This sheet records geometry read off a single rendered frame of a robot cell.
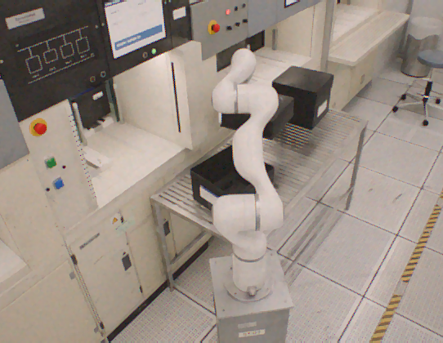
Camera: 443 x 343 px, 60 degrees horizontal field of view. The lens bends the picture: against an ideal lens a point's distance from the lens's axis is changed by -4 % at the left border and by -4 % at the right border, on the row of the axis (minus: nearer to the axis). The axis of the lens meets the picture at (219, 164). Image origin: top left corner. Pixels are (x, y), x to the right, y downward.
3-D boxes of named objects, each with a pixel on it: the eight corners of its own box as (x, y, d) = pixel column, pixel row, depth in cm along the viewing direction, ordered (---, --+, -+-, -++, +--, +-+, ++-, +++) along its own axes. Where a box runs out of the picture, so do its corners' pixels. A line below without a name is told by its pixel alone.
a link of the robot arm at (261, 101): (234, 232, 135) (283, 230, 134) (234, 230, 123) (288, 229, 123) (230, 91, 145) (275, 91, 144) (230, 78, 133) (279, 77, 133)
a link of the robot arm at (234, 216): (267, 261, 136) (270, 211, 121) (213, 263, 136) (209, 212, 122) (265, 236, 145) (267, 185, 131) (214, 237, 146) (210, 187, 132)
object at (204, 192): (191, 198, 192) (188, 169, 181) (232, 171, 207) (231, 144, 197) (233, 226, 175) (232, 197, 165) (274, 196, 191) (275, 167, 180)
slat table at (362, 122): (250, 345, 209) (252, 251, 163) (167, 290, 239) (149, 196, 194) (350, 208, 290) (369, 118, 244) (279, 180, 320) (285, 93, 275)
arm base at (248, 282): (279, 298, 145) (282, 266, 134) (227, 305, 143) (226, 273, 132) (267, 259, 160) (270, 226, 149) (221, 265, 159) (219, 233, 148)
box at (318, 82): (312, 131, 235) (316, 92, 220) (269, 118, 248) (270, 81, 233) (329, 110, 254) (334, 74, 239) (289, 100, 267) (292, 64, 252)
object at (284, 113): (271, 140, 194) (272, 117, 186) (219, 126, 207) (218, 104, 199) (294, 113, 214) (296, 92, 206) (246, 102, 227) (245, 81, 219)
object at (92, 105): (80, 135, 214) (65, 82, 195) (59, 125, 225) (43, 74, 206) (114, 117, 229) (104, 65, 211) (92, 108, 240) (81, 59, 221)
